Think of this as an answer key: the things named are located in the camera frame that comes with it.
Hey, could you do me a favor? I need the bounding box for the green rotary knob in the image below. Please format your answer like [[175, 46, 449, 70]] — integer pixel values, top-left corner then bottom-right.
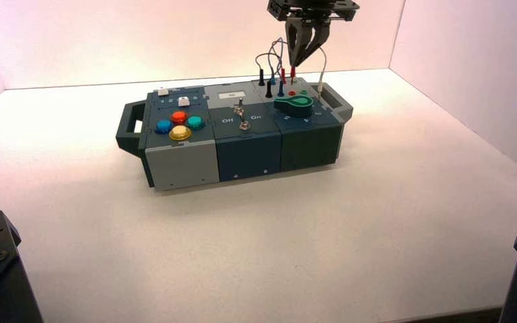
[[273, 96, 314, 118]]

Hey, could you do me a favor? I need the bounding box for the white jumper wire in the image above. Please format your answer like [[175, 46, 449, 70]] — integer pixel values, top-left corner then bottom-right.
[[317, 46, 328, 100]]

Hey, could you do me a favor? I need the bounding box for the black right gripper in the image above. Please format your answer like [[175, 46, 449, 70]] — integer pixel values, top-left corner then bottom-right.
[[267, 0, 361, 68]]

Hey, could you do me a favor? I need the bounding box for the black plug jumper wire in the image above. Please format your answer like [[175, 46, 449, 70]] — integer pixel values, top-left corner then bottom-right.
[[254, 52, 283, 99]]

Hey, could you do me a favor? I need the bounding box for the yellow dome push button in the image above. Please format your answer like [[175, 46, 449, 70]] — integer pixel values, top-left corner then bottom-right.
[[169, 125, 193, 142]]

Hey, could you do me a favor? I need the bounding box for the red plug jumper wire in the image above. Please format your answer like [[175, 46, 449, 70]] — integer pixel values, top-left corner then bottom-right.
[[271, 37, 298, 86]]

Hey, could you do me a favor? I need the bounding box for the grey and teal task box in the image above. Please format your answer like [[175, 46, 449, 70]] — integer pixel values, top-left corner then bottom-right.
[[115, 77, 354, 192]]

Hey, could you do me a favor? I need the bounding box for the blue plug jumper wire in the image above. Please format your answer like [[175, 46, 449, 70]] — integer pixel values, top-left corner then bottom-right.
[[269, 42, 291, 98]]

